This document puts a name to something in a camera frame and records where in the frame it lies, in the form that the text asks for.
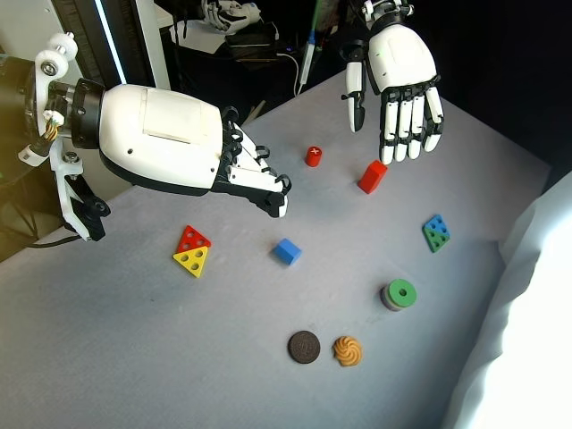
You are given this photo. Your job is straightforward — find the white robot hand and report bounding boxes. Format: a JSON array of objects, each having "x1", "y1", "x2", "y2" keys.
[
  {"x1": 341, "y1": 20, "x2": 445, "y2": 164},
  {"x1": 97, "y1": 83, "x2": 292, "y2": 219}
]

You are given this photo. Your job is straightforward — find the red rectangular block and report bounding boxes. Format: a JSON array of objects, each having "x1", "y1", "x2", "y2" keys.
[{"x1": 357, "y1": 159, "x2": 389, "y2": 195}]

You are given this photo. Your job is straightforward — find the blue hexagonal block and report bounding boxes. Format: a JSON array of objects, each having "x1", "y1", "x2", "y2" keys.
[{"x1": 272, "y1": 238, "x2": 302, "y2": 266}]

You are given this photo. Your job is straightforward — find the red triangle block with holes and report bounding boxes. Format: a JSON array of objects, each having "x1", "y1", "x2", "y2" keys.
[{"x1": 176, "y1": 224, "x2": 213, "y2": 255}]

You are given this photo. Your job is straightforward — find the yellow triangle block with holes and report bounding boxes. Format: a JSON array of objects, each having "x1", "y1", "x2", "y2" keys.
[{"x1": 172, "y1": 245, "x2": 210, "y2": 279}]

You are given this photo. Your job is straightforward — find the spare white robot hand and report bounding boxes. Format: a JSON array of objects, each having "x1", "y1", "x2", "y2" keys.
[{"x1": 200, "y1": 0, "x2": 263, "y2": 35}]

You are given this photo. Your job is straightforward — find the blue triangle piece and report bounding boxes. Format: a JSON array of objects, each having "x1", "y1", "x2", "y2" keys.
[{"x1": 422, "y1": 214, "x2": 450, "y2": 236}]

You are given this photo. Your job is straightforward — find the green triangle block with holes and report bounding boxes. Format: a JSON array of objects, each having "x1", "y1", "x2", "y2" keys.
[{"x1": 423, "y1": 227, "x2": 451, "y2": 254}]

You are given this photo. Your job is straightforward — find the white equipment cabinet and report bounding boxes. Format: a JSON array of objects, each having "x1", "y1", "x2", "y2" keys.
[{"x1": 0, "y1": 0, "x2": 172, "y2": 90}]

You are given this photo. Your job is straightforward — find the white side table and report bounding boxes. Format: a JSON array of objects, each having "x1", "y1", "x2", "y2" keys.
[{"x1": 172, "y1": 17, "x2": 233, "y2": 57}]

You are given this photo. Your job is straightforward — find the glowing light strip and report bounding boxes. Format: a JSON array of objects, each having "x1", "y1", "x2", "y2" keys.
[{"x1": 93, "y1": 0, "x2": 128, "y2": 86}]

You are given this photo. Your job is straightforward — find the black box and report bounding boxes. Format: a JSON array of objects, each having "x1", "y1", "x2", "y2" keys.
[{"x1": 224, "y1": 21, "x2": 281, "y2": 63}]

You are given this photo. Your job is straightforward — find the grey table cloth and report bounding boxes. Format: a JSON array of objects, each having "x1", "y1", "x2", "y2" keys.
[{"x1": 0, "y1": 66, "x2": 553, "y2": 429}]

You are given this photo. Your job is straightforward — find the stacked coloured toy rings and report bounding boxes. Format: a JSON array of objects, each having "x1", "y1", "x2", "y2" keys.
[{"x1": 379, "y1": 278, "x2": 418, "y2": 314}]

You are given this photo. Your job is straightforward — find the chocolate sandwich cookie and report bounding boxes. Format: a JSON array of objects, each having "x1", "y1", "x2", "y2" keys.
[{"x1": 287, "y1": 330, "x2": 322, "y2": 365}]

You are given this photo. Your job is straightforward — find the white cloth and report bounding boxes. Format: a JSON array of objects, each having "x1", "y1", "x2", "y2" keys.
[{"x1": 440, "y1": 172, "x2": 572, "y2": 429}]

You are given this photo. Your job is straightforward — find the swirl butter cookie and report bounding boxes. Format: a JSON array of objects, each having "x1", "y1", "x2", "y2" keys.
[{"x1": 332, "y1": 335, "x2": 364, "y2": 367}]

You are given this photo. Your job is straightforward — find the white cable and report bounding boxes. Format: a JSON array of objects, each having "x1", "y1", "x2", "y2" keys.
[{"x1": 276, "y1": 52, "x2": 301, "y2": 97}]

